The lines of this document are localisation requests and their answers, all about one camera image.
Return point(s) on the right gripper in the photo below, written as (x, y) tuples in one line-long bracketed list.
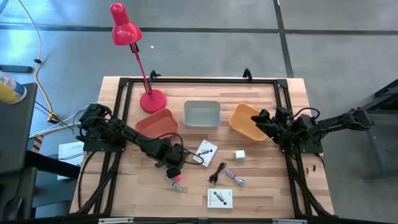
[(281, 130)]

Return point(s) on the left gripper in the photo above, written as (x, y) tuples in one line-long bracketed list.
[(177, 155)]

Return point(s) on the pink cube charger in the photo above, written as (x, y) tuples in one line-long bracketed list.
[(178, 178)]

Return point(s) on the white card reader box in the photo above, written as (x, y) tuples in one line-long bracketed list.
[(209, 146), (225, 202)]

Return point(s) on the white cube charger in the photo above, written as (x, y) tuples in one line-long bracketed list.
[(239, 154)]

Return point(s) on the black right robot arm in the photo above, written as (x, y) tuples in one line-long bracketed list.
[(335, 123)]

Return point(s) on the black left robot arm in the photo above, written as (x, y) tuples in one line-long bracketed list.
[(124, 127)]

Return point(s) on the yellow plastic bin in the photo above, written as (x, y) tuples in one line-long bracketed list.
[(244, 121)]

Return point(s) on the orange-red plastic bin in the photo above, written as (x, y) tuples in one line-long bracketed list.
[(155, 124)]

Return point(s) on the grey plastic bin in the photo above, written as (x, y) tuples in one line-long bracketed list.
[(202, 115)]

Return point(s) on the white paper sheet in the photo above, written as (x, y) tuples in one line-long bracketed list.
[(70, 149)]

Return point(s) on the black side table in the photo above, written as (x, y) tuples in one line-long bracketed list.
[(382, 140)]

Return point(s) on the red desk lamp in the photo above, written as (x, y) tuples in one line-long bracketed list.
[(126, 31)]

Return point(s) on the yellow black hazard tape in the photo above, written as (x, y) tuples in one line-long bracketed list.
[(37, 143)]

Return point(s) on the dark grey cart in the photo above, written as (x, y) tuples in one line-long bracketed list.
[(15, 130)]

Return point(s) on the yellow wipes canister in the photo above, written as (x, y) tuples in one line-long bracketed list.
[(11, 90)]

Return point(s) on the black floor strip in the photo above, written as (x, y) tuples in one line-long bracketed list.
[(15, 68)]

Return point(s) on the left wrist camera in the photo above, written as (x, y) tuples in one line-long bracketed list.
[(173, 173)]

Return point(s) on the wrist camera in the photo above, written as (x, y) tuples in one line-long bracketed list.
[(283, 113), (173, 173)]

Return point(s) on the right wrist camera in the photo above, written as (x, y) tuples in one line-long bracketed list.
[(283, 113)]

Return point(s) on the black aluminium table frame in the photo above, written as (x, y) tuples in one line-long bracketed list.
[(202, 80)]

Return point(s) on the silver bracket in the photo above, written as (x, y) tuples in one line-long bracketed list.
[(289, 221), (115, 220)]

